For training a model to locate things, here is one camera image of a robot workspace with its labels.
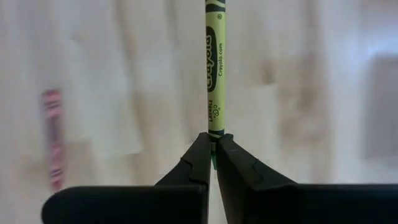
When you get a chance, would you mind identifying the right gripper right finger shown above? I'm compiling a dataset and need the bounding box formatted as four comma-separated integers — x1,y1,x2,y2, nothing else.
216,133,298,224

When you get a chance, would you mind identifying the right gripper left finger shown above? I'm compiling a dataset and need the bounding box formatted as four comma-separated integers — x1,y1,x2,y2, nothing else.
154,132,212,187

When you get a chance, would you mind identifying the red crayon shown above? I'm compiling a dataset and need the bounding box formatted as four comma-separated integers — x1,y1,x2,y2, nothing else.
40,88,67,192

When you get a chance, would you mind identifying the green crayon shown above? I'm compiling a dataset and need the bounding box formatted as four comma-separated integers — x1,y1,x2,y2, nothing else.
204,0,227,170

